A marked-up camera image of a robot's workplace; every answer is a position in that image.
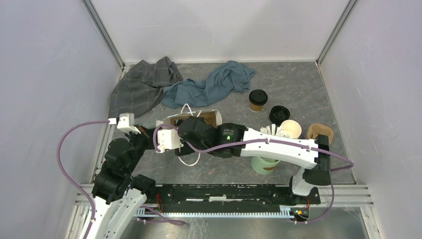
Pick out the bundle of wrapped straws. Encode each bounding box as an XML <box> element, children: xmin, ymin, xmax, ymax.
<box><xmin>260</xmin><ymin>124</ymin><xmax>290</xmax><ymax>137</ymax></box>

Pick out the blue-grey cloth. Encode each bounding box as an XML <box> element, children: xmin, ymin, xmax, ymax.
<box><xmin>161</xmin><ymin>61</ymin><xmax>257</xmax><ymax>109</ymax></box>

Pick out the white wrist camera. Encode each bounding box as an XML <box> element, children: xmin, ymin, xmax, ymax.
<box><xmin>108</xmin><ymin>113</ymin><xmax>141</xmax><ymax>134</ymax></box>
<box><xmin>157</xmin><ymin>129</ymin><xmax>183</xmax><ymax>153</ymax></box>

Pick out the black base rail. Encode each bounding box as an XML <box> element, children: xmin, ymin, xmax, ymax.
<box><xmin>144</xmin><ymin>184</ymin><xmax>321</xmax><ymax>213</ymax></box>

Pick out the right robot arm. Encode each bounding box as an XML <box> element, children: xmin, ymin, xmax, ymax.
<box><xmin>177</xmin><ymin>117</ymin><xmax>331</xmax><ymax>203</ymax></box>

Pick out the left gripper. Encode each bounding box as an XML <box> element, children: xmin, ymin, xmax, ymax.
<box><xmin>124</xmin><ymin>122</ymin><xmax>159</xmax><ymax>173</ymax></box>

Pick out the grey checked cloth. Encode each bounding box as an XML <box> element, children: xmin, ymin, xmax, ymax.
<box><xmin>108</xmin><ymin>57</ymin><xmax>183</xmax><ymax>118</ymax></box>

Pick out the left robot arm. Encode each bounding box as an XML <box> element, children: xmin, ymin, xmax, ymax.
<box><xmin>80</xmin><ymin>125</ymin><xmax>156</xmax><ymax>239</ymax></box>

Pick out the green cup holding straws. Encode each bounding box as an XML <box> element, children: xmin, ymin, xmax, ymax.
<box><xmin>251</xmin><ymin>156</ymin><xmax>280</xmax><ymax>175</ymax></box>

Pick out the light blue paper bag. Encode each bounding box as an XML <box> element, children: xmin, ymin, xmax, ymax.
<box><xmin>155</xmin><ymin>103</ymin><xmax>223</xmax><ymax>167</ymax></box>

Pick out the stack of black lids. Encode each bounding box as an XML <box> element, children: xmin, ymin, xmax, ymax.
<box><xmin>269</xmin><ymin>105</ymin><xmax>291</xmax><ymax>126</ymax></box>

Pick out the black plastic cup lid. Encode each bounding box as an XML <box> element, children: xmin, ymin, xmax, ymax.
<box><xmin>248</xmin><ymin>89</ymin><xmax>268</xmax><ymax>106</ymax></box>

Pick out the stack of paper cups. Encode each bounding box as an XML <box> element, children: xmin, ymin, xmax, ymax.
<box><xmin>281</xmin><ymin>119</ymin><xmax>302</xmax><ymax>139</ymax></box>

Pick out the brown pulp cup carrier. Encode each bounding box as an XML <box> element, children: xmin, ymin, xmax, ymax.
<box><xmin>305</xmin><ymin>123</ymin><xmax>334</xmax><ymax>145</ymax></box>

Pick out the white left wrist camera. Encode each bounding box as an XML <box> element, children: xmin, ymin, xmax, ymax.
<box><xmin>108</xmin><ymin>113</ymin><xmax>141</xmax><ymax>134</ymax></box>

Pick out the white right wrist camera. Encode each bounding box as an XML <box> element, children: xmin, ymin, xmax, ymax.
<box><xmin>157</xmin><ymin>129</ymin><xmax>183</xmax><ymax>153</ymax></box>

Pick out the brown paper coffee cup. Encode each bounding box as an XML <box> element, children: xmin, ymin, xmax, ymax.
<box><xmin>249</xmin><ymin>103</ymin><xmax>263</xmax><ymax>112</ymax></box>

